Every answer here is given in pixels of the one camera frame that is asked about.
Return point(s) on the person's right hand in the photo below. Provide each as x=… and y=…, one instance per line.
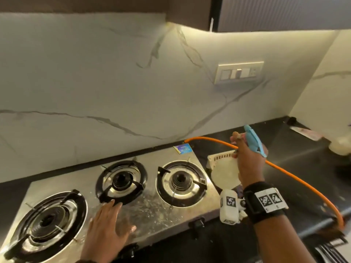
x=251, y=167

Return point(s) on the person's left hand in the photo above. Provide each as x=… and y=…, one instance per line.
x=105, y=232

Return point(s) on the person's left middle finger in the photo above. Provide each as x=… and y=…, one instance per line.
x=109, y=209

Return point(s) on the person's right fingers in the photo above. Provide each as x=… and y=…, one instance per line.
x=237, y=137

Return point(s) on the person's left thumb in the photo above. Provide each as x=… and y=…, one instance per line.
x=127, y=232

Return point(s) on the person's left little finger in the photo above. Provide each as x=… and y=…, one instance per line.
x=91, y=224

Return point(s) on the blue gas lighter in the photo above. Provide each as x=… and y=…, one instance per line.
x=253, y=138

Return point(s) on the person's right forearm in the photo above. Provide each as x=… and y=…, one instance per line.
x=279, y=241

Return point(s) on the large black burner pan support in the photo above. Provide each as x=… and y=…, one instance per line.
x=75, y=213

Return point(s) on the black stove knob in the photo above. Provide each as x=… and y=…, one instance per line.
x=129, y=253
x=197, y=226

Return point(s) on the small black burner pan support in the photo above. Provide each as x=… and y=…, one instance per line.
x=102, y=186
x=161, y=186

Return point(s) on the cream plastic basket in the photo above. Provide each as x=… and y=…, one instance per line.
x=219, y=158

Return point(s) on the stainless steel gas stove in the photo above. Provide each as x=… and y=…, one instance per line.
x=153, y=213

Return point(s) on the round white plate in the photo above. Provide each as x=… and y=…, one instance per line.
x=224, y=175

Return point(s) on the blue stove sticker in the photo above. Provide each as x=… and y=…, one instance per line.
x=182, y=149

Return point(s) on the black wristband with markers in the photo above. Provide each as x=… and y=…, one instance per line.
x=263, y=205

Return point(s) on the grey fluted upper cabinet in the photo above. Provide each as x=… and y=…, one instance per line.
x=282, y=12

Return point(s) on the metal dish rack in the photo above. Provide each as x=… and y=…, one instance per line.
x=331, y=251

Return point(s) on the dark brown upper cabinet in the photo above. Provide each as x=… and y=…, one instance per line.
x=109, y=5

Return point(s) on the white wall switch panel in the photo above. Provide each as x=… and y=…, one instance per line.
x=238, y=72

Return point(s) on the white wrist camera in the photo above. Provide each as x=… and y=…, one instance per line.
x=229, y=206

